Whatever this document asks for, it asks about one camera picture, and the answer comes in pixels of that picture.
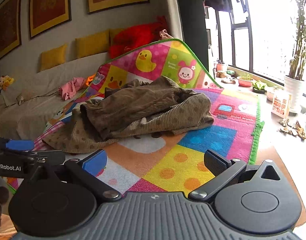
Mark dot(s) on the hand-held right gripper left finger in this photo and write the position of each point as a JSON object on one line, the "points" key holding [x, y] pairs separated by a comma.
{"points": [[95, 165]]}

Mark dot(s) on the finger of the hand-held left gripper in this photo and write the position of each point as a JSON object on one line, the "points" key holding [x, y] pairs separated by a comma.
{"points": [[20, 145]]}

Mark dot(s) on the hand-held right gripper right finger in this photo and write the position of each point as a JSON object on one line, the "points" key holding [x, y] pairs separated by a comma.
{"points": [[215, 163]]}

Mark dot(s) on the colourful cartoon play mat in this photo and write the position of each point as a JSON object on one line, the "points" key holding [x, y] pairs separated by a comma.
{"points": [[205, 140]]}

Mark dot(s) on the grey sofa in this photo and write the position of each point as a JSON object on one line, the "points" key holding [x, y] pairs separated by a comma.
{"points": [[30, 105]]}

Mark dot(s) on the small yellow plush toy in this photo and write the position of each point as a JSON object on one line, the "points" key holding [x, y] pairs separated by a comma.
{"points": [[4, 82]]}

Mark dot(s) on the pink cloth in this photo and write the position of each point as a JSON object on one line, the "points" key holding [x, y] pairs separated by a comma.
{"points": [[71, 87]]}

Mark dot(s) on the small beige ornament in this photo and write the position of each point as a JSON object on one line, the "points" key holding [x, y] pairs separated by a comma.
{"points": [[228, 80]]}

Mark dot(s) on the orange toy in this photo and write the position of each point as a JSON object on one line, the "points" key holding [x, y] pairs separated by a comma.
{"points": [[90, 80]]}

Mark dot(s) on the pink plant bowl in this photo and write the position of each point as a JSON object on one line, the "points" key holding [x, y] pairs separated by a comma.
{"points": [[245, 81]]}

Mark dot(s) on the small white pot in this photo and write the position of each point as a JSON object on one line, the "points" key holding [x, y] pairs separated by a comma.
{"points": [[272, 95]]}

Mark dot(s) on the green plant in black pot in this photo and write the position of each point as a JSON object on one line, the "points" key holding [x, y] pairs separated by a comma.
{"points": [[259, 86]]}

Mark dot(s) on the brown dried pieces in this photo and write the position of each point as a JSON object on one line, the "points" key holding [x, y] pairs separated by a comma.
{"points": [[298, 130]]}

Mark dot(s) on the orange printed sign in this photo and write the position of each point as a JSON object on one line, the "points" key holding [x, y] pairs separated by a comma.
{"points": [[282, 103]]}

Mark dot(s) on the yellow cushion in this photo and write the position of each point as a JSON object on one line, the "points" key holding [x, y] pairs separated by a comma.
{"points": [[93, 43], [115, 35], [54, 57]]}

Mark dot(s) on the terracotta pot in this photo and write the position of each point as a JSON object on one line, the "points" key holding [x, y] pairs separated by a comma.
{"points": [[221, 67]]}

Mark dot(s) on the bamboo plant in white pot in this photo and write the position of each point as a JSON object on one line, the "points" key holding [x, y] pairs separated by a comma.
{"points": [[294, 87]]}

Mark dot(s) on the red plush toy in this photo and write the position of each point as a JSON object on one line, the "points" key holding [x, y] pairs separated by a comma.
{"points": [[133, 37]]}

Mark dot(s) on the dark curtain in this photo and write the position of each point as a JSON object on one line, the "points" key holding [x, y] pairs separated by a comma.
{"points": [[190, 30]]}

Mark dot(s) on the pink plush toy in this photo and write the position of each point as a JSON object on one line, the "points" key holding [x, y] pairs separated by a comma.
{"points": [[165, 34]]}

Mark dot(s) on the black window frame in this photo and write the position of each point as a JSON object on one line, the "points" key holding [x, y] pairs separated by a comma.
{"points": [[250, 55]]}

